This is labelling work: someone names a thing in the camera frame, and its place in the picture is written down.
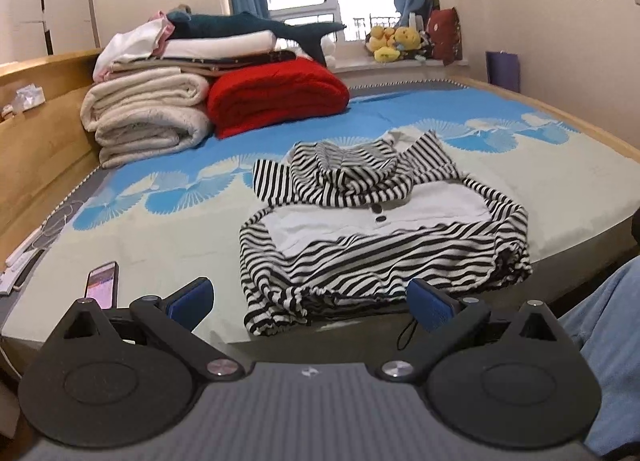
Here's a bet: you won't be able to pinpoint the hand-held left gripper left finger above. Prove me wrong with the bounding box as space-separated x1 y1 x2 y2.
42 277 251 383

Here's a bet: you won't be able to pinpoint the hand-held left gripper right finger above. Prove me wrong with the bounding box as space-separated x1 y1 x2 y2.
377 278 581 382

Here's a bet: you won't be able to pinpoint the black white striped hooded top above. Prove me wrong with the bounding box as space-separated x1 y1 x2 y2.
239 130 533 338

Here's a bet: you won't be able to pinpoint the blue leaf printed bed mat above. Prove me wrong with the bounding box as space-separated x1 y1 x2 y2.
2 78 640 347

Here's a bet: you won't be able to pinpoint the smartphone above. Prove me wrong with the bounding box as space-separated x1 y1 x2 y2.
84 261 120 311

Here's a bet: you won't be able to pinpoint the cream fleece blanket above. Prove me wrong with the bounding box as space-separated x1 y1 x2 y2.
80 67 211 134
95 108 216 169

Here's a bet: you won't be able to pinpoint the white remote controls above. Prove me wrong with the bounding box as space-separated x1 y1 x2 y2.
0 248 46 297

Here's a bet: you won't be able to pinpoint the person's leg in jeans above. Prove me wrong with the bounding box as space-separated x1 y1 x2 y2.
557 256 640 461

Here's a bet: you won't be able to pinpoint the red blanket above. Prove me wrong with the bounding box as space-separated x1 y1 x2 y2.
206 56 351 140

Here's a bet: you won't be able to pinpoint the brown folded cloth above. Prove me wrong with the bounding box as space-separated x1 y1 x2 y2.
111 51 298 78

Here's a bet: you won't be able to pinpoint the white folded blanket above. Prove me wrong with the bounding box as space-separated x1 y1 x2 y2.
164 31 277 62

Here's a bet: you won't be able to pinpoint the tissue packet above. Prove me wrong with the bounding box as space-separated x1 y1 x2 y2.
10 83 48 114

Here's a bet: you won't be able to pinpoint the white pink cloth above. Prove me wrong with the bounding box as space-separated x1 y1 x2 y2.
92 11 176 82

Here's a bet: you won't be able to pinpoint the dark teal shark plush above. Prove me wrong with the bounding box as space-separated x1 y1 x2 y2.
165 11 347 66

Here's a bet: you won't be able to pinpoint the white wardrobe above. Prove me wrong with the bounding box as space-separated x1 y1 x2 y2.
0 0 96 66

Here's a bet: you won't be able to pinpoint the black wrist strap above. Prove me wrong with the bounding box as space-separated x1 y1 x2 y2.
396 318 418 353

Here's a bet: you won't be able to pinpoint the white cable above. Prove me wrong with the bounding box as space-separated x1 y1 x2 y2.
10 198 86 262

